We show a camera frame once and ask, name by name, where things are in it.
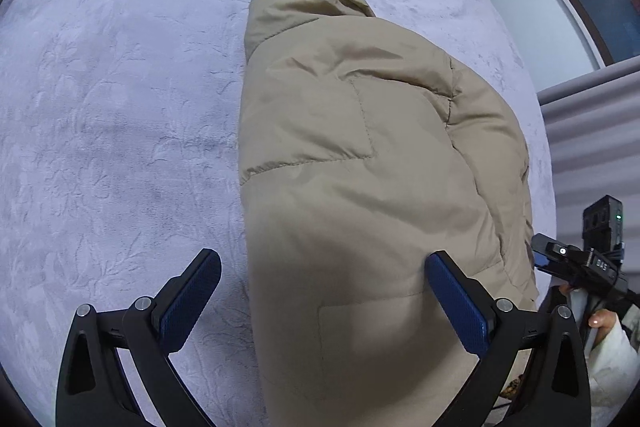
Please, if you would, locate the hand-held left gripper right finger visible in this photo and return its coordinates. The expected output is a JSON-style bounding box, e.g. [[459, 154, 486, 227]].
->
[[425, 249, 592, 427]]

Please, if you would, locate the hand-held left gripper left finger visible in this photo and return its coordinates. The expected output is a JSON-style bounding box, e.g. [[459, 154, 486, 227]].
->
[[56, 248, 222, 427]]

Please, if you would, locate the beige puffer jacket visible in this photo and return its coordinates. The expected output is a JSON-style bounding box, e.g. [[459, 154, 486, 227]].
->
[[238, 0, 542, 427]]

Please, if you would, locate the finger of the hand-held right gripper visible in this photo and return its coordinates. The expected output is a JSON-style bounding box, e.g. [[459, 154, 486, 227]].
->
[[530, 233, 587, 282]]

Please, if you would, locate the person's right hand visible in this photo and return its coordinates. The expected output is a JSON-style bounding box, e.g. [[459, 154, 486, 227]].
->
[[588, 310, 622, 343]]

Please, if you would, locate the purple bed blanket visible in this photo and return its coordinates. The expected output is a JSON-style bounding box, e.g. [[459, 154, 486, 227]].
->
[[0, 0, 558, 427]]

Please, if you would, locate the dark framed window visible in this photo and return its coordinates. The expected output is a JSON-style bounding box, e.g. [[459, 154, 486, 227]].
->
[[551, 0, 640, 68]]

